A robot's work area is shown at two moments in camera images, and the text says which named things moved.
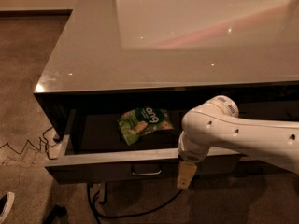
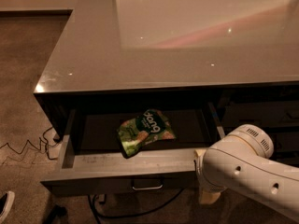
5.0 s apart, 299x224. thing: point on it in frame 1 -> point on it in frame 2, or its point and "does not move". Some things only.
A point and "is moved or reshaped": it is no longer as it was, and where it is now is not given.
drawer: (123, 145) is moved or reshaped
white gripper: (193, 154) -> (207, 181)
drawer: (269, 109) does not move
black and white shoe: (7, 202) does not move
